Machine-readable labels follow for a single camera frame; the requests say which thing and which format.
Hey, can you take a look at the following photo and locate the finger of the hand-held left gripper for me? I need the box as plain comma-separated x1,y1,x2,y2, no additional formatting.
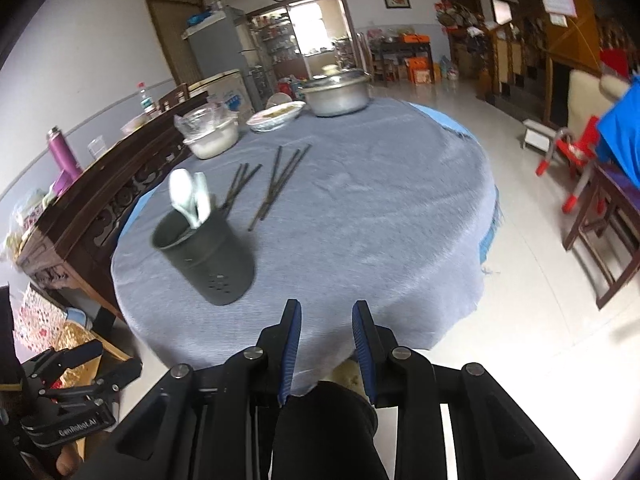
47,357,143,407
21,339,104,386

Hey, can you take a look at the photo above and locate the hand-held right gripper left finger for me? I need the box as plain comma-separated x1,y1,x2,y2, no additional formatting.
86,299,303,480

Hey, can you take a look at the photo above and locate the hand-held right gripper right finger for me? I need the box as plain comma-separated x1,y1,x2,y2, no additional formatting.
351,300,583,480

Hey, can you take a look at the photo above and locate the black utensil holder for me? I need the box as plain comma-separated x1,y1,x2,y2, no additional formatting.
151,204,257,307

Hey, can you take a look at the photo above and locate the group of dark chopsticks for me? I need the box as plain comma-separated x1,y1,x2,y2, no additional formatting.
220,144,312,233

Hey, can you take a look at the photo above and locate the person's left hand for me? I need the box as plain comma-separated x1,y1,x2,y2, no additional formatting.
56,444,87,477

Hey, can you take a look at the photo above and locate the gold foil bag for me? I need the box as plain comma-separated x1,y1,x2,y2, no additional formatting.
49,321,133,378

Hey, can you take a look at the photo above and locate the floral patterned bag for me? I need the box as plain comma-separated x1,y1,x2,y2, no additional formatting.
14,284,67,357

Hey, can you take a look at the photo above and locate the person's black trouser leg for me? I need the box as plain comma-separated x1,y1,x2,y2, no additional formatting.
271,380,392,480

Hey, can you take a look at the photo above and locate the grey tablecloth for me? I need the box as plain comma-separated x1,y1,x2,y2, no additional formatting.
112,96,501,397

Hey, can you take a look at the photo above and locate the carved wooden sideboard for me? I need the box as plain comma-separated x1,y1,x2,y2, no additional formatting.
15,91,211,322

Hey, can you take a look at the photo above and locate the purple thermos flask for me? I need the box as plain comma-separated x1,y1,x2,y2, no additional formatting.
47,127,84,182

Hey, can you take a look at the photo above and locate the white bowl with plastic wrap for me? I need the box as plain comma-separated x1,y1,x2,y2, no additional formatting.
173,104,241,160

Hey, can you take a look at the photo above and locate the white dish with food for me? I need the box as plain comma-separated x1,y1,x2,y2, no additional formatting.
247,100,307,134

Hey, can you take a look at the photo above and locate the blue tablecloth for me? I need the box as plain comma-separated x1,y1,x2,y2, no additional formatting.
405,101,503,273

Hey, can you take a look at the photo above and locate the aluminium pot with lid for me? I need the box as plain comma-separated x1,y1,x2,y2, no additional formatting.
297,70,374,117

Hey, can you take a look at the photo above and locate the plastic water bottle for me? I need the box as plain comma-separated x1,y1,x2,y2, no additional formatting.
137,81,156,117

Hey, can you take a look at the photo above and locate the white chest freezer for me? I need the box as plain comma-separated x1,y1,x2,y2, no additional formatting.
192,68,257,114

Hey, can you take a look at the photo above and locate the wooden chair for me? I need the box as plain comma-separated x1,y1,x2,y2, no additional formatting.
158,83,191,112

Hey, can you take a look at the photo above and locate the white step stool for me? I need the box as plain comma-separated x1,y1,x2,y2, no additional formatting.
522,118,559,151

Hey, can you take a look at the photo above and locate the red child's chair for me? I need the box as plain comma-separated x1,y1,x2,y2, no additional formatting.
535,116,602,214

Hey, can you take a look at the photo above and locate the dark wooden dining table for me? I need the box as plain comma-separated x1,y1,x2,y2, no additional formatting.
372,35,435,82

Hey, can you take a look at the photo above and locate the glass display cabinet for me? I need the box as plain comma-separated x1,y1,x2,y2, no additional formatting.
249,6,307,80

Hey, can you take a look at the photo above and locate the grey refrigerator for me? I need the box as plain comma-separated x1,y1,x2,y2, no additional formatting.
181,6,264,111

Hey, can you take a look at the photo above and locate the brown wooden door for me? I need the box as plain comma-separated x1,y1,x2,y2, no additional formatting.
142,0,207,87

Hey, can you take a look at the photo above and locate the blue cloth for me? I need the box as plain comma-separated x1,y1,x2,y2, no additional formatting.
597,76,640,187

